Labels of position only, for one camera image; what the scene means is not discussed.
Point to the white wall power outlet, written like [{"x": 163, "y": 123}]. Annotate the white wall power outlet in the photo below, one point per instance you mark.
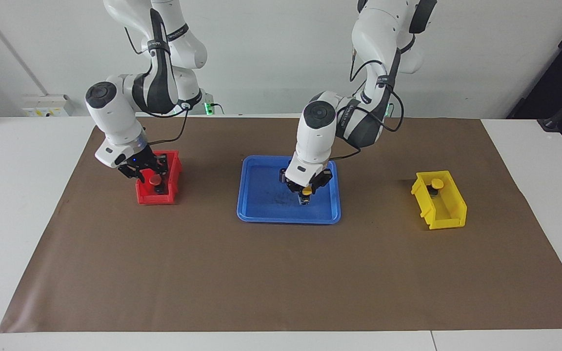
[{"x": 42, "y": 105}]

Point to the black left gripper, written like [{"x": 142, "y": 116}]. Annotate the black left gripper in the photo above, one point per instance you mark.
[{"x": 310, "y": 187}]

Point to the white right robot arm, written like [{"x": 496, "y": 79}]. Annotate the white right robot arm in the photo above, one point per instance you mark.
[{"x": 115, "y": 117}]

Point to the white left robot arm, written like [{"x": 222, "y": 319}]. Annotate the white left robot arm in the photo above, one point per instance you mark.
[{"x": 315, "y": 141}]

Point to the blue plastic tray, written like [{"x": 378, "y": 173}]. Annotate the blue plastic tray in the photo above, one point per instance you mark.
[{"x": 261, "y": 204}]

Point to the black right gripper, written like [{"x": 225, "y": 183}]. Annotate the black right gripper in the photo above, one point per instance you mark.
[{"x": 142, "y": 163}]

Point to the red push button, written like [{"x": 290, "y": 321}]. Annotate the red push button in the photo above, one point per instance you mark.
[{"x": 154, "y": 180}]

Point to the brown paper table mat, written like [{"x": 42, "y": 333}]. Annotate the brown paper table mat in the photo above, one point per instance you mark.
[{"x": 281, "y": 273}]

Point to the yellow push button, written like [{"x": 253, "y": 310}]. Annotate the yellow push button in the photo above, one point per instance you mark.
[
  {"x": 305, "y": 192},
  {"x": 437, "y": 184}
]

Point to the red plastic bin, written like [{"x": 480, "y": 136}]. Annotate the red plastic bin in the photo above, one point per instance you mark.
[{"x": 176, "y": 180}]

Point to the yellow plastic bin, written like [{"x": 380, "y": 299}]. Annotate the yellow plastic bin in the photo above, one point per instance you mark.
[{"x": 449, "y": 209}]

